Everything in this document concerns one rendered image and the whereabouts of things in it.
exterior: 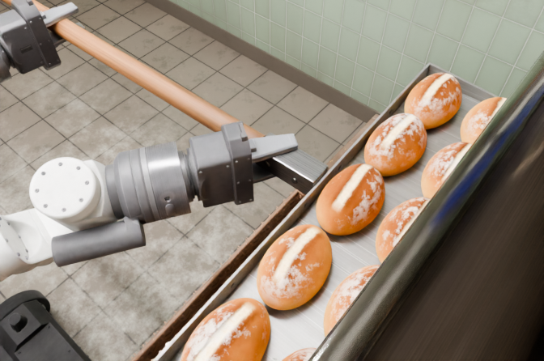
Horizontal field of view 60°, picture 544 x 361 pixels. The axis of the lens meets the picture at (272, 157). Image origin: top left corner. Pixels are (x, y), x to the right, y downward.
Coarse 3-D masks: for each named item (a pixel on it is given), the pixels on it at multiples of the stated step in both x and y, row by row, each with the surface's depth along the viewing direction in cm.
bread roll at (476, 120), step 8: (480, 104) 61; (488, 104) 59; (496, 104) 59; (472, 112) 61; (480, 112) 59; (488, 112) 58; (464, 120) 61; (472, 120) 59; (480, 120) 58; (488, 120) 58; (464, 128) 60; (472, 128) 59; (480, 128) 58; (464, 136) 60; (472, 136) 59
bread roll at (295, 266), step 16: (304, 224) 50; (288, 240) 47; (304, 240) 47; (320, 240) 47; (272, 256) 46; (288, 256) 45; (304, 256) 45; (320, 256) 46; (272, 272) 45; (288, 272) 45; (304, 272) 45; (320, 272) 46; (272, 288) 45; (288, 288) 45; (304, 288) 45; (320, 288) 47; (272, 304) 46; (288, 304) 45
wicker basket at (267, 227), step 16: (288, 208) 114; (272, 224) 111; (256, 240) 107; (240, 256) 105; (224, 272) 101; (208, 288) 98; (192, 304) 96; (176, 320) 94; (160, 336) 91; (144, 352) 89
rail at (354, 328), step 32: (512, 96) 32; (512, 128) 31; (480, 160) 29; (448, 192) 27; (480, 192) 28; (416, 224) 26; (448, 224) 26; (416, 256) 25; (384, 288) 24; (352, 320) 22; (384, 320) 23; (320, 352) 22; (352, 352) 22
